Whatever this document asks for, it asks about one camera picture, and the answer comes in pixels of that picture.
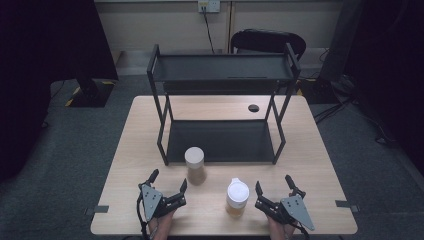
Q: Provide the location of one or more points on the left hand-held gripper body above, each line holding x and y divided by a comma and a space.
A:
151, 200

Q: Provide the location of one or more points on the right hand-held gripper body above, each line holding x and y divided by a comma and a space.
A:
296, 210

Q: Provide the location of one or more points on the spice jar white lid yellow button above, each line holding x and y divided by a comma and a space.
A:
237, 193

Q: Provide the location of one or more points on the spice jar with beige lid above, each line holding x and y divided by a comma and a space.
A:
194, 156

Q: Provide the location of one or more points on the black metal two-tier rack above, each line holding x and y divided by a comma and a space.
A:
216, 68

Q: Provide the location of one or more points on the person's right hand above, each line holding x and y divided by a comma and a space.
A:
278, 231

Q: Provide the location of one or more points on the person's left hand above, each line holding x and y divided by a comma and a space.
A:
163, 228

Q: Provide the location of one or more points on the black round table grommet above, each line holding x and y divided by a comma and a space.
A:
253, 108

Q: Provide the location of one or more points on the black stand base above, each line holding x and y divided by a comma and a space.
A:
91, 95

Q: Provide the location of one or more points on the black chair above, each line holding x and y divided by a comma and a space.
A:
266, 40

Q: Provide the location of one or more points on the black curtain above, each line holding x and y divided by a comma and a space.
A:
393, 66
33, 66

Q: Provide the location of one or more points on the grey metal table bracket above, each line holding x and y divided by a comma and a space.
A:
98, 209
346, 205

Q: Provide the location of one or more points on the white wall socket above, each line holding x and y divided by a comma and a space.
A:
209, 5

